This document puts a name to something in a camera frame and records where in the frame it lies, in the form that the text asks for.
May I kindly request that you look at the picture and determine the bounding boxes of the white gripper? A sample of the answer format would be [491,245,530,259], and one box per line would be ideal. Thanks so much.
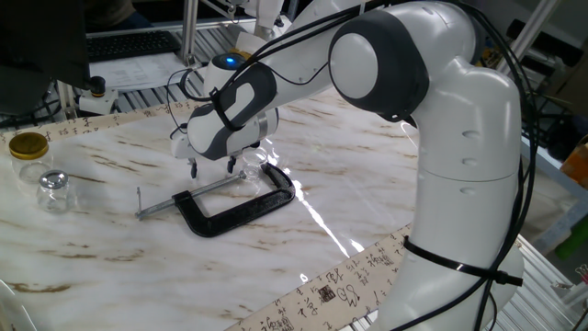
[170,131,238,180]

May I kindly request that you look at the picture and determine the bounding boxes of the small clear glass jar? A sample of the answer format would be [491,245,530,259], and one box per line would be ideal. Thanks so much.
[238,154,272,186]

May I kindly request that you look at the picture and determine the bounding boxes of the black C-clamp with steel screw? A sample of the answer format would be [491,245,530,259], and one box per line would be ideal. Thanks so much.
[134,161,297,239]

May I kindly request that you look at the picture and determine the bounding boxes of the glass jar with silver lid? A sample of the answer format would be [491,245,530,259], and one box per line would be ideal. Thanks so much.
[35,169,77,215]

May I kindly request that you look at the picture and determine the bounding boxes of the glass jar with gold lid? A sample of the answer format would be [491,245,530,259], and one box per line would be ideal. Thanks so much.
[7,131,54,185]

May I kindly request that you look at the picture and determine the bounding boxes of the white printed papers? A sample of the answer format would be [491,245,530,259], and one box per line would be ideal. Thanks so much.
[89,51,190,92]

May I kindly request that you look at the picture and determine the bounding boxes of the glossy marble pattern sheet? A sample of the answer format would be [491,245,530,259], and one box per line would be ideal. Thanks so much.
[0,86,422,331]

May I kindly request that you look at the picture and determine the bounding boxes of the black computer keyboard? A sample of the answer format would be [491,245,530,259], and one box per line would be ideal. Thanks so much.
[85,29,183,63]

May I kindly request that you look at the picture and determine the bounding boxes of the beige calligraphy print cloth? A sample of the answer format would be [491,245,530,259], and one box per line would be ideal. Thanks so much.
[0,98,414,331]

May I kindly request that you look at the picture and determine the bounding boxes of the black computer monitor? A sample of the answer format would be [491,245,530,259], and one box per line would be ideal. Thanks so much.
[0,0,92,116]

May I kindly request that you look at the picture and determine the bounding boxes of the orange box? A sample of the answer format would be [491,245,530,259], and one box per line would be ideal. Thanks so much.
[560,135,588,189]

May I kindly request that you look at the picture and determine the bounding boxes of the green plastic object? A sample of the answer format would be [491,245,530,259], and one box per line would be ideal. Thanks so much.
[554,215,588,259]

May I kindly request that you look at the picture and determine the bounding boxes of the white mount with black knob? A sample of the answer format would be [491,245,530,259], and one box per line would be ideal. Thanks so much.
[75,75,119,116]

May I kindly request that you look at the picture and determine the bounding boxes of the tall aluminium profile post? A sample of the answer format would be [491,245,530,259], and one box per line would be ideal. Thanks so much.
[179,0,199,68]

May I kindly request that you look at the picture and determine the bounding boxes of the aluminium frame rail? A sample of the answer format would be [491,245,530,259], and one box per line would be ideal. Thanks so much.
[85,17,256,40]

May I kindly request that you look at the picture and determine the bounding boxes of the black monitor cables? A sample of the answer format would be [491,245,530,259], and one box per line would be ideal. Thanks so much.
[0,94,63,131]

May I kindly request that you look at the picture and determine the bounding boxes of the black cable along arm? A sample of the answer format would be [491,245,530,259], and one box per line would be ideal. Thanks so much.
[164,0,539,331]

